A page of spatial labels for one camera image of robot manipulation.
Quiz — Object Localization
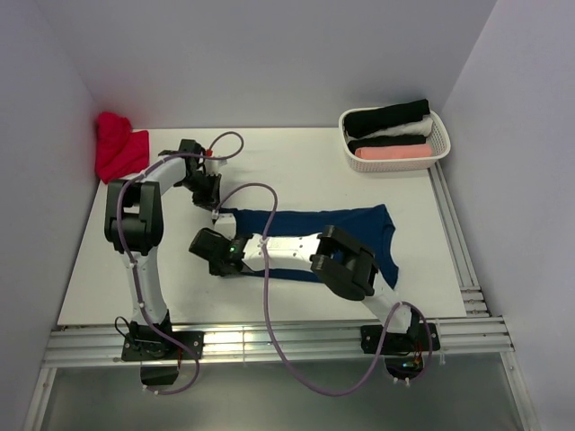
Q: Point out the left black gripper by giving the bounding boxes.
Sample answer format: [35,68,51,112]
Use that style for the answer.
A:
[179,172,221,211]

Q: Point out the blue Mickey Mouse t-shirt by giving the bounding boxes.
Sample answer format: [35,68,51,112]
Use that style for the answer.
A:
[221,204,399,289]

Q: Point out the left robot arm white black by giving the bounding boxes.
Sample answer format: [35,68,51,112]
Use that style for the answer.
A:
[104,139,227,358]

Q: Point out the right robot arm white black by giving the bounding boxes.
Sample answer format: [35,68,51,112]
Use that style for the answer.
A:
[189,225,420,350]

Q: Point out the red t-shirt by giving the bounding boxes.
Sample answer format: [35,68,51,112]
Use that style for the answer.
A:
[95,111,150,184]

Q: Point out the top black rolled shirt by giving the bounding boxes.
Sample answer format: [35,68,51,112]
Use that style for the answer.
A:
[342,99,430,138]

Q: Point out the black rolled shirt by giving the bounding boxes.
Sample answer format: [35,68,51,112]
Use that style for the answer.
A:
[347,135,427,154]
[342,99,430,138]

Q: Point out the lower black rolled shirt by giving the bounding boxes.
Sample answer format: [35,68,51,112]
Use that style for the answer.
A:
[347,135,427,154]

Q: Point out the pink rolled shirt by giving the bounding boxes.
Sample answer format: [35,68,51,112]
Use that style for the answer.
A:
[354,144,434,160]

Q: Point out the white rolled shirt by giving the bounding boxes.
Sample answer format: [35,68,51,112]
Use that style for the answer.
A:
[367,116,434,137]

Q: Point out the white plastic basket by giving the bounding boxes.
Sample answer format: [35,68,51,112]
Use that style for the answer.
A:
[338,107,451,172]

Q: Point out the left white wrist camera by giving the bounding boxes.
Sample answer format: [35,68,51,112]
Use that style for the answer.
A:
[204,156,227,176]

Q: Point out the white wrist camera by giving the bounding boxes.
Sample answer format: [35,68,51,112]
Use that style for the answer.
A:
[211,210,237,240]
[204,156,227,176]

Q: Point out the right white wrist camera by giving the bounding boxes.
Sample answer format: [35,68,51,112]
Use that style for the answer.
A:
[211,210,237,240]

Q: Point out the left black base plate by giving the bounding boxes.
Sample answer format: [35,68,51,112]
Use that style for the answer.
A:
[120,331,204,362]

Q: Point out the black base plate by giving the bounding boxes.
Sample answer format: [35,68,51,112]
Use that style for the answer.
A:
[120,331,204,362]
[360,323,440,356]

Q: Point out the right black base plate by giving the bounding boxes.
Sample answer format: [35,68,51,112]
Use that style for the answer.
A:
[360,323,440,356]

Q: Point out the aluminium rail frame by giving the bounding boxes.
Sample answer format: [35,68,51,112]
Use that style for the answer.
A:
[24,166,540,430]

